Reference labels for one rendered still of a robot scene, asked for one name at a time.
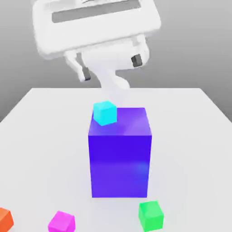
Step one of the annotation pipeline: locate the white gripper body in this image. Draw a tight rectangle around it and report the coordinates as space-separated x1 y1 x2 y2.
32 0 162 60

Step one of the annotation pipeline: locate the small cyan cube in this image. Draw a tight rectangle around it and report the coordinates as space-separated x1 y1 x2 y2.
92 100 117 127

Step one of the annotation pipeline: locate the small magenta cube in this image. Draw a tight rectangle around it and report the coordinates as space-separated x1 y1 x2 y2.
48 210 76 232

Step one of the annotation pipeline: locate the small green cube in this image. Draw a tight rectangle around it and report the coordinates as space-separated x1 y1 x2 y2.
138 200 164 232

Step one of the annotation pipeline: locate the small orange cube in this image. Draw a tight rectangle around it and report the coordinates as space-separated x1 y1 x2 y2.
0 207 15 232

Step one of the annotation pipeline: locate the large purple box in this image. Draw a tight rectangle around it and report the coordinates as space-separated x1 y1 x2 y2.
88 107 153 198

